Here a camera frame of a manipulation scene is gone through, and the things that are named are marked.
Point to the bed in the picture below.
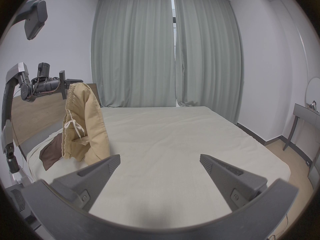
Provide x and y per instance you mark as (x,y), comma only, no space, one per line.
(175,139)

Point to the beige shorts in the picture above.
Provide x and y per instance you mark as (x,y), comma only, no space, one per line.
(92,119)

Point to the grey-green curtain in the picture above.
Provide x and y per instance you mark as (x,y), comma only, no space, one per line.
(207,54)
(132,49)

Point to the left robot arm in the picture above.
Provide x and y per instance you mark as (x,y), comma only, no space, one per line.
(7,104)

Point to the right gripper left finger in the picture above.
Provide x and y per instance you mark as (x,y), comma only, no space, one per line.
(75,189)

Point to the brown garment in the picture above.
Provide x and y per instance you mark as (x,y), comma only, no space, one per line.
(51,154)

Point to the window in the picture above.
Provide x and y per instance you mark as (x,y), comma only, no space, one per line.
(172,21)

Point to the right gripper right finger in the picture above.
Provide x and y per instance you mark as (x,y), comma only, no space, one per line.
(240,187)

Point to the grey dressing table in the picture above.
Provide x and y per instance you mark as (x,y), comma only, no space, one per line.
(306,115)

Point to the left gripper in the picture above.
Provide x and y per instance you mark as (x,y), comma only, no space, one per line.
(50,85)

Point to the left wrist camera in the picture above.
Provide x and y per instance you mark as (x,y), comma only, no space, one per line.
(44,70)

